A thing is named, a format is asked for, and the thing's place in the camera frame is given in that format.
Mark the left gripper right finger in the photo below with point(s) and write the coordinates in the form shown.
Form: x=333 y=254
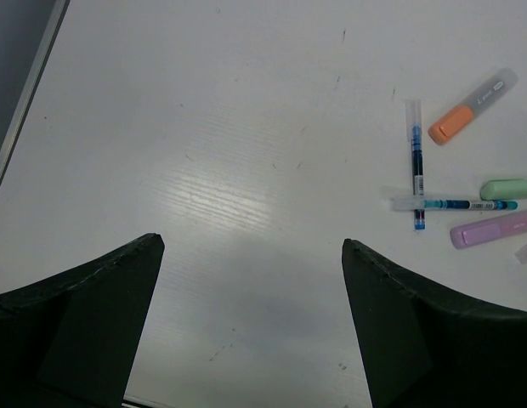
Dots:
x=423 y=344

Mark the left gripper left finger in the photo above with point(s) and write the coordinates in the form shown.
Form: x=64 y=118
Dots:
x=70 y=340

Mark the orange highlighter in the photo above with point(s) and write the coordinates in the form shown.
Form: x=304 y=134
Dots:
x=472 y=106

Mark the purple highlighter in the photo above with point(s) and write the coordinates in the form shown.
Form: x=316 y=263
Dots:
x=488 y=230

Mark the teal blue pen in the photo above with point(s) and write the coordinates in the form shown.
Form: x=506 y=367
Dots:
x=422 y=203

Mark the green highlighter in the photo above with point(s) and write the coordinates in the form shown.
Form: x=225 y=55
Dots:
x=504 y=189

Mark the dark blue pen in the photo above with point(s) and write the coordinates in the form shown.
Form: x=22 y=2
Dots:
x=413 y=118

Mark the aluminium rail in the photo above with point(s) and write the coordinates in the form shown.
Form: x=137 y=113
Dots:
x=28 y=30

